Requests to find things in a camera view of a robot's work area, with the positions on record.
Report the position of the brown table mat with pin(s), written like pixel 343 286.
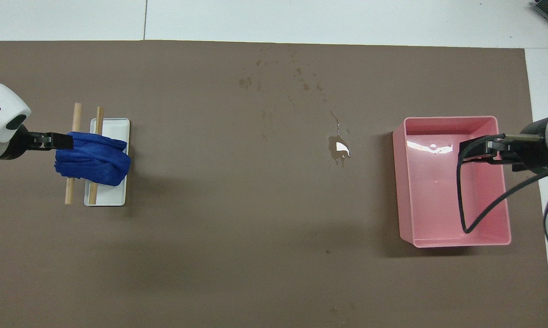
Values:
pixel 255 228

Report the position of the white towel rack base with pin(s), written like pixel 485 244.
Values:
pixel 112 193

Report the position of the pink plastic bin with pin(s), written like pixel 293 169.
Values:
pixel 437 205

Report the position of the water puddle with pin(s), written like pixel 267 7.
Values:
pixel 338 149

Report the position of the short darker wooden rod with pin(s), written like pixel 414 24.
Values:
pixel 99 119

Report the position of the long pale wooden rod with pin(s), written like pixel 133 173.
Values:
pixel 77 116

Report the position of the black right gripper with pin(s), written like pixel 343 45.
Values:
pixel 506 152

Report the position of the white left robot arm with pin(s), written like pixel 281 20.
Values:
pixel 0 114

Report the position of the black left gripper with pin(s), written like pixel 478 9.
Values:
pixel 39 140

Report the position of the blue towel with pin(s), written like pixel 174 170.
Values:
pixel 94 159

